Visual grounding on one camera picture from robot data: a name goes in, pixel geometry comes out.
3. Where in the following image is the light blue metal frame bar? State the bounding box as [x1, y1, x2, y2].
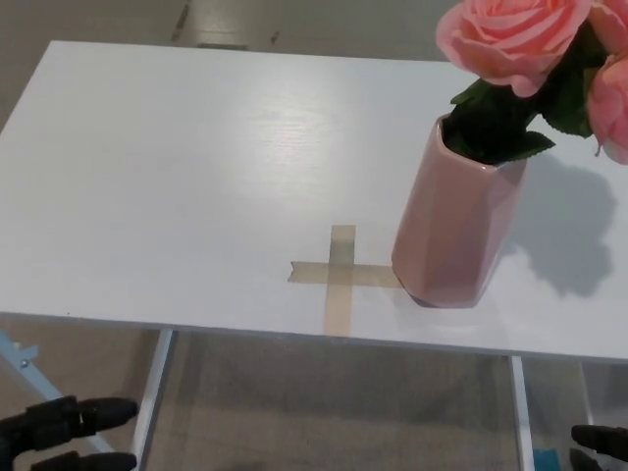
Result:
[0, 328, 117, 455]

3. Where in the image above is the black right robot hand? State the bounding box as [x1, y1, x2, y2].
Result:
[568, 424, 628, 471]

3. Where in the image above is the pink faceted ceramic vase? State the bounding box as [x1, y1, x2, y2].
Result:
[391, 113, 529, 309]

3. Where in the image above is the white table leg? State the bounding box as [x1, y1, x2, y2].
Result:
[511, 355, 536, 471]
[580, 362, 598, 428]
[131, 328, 176, 471]

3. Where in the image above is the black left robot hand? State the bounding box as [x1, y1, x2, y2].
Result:
[0, 395, 140, 471]

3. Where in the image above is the pink artificial rose bunch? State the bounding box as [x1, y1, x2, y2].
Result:
[435, 0, 628, 166]

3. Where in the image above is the teal floor patch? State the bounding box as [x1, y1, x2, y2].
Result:
[532, 446, 560, 471]

